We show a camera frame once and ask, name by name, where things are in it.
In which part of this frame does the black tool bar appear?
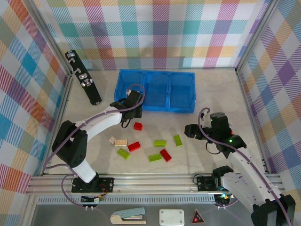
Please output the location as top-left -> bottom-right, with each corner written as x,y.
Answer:
64,50 -> 103,106

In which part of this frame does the blue three-compartment bin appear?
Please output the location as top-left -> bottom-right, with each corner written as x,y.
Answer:
114,68 -> 196,114

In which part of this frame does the right power connector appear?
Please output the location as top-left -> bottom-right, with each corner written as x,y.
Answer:
215,193 -> 236,201

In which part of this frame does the power connector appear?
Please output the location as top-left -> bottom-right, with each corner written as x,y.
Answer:
215,193 -> 236,201
81,194 -> 105,203

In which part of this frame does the red triangular sticker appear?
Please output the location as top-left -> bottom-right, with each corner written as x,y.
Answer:
190,209 -> 205,224

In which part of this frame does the left power connector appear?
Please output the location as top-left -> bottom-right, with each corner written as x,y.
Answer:
81,194 -> 105,203

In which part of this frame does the white plastic box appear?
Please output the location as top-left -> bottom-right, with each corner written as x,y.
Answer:
158,209 -> 185,226

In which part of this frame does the grey blue stapler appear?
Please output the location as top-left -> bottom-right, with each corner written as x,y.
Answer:
110,207 -> 146,225

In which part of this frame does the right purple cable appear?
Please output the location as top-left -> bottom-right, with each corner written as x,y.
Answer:
198,107 -> 293,226

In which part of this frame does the purple cable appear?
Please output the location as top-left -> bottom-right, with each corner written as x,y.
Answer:
198,107 -> 293,226
43,83 -> 145,209

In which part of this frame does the right black cable loop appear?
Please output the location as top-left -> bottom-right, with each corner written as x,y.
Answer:
206,141 -> 222,155

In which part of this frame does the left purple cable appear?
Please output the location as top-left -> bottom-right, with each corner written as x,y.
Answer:
43,83 -> 145,209

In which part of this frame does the aluminium side rail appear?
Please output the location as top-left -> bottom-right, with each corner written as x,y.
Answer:
236,69 -> 271,175

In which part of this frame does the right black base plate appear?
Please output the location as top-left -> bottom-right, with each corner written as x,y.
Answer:
196,175 -> 221,192

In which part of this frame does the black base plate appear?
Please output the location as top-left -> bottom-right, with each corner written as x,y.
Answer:
196,175 -> 221,192
71,178 -> 115,194

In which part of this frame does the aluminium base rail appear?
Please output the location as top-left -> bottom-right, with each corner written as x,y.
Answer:
25,174 -> 286,196

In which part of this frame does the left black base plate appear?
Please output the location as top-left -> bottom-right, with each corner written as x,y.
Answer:
71,178 -> 115,194

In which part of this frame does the slotted cable duct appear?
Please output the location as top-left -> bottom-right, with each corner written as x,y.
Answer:
37,196 -> 217,204

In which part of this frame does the aluminium frame post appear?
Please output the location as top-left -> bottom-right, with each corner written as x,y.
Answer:
235,0 -> 280,73
28,0 -> 73,80

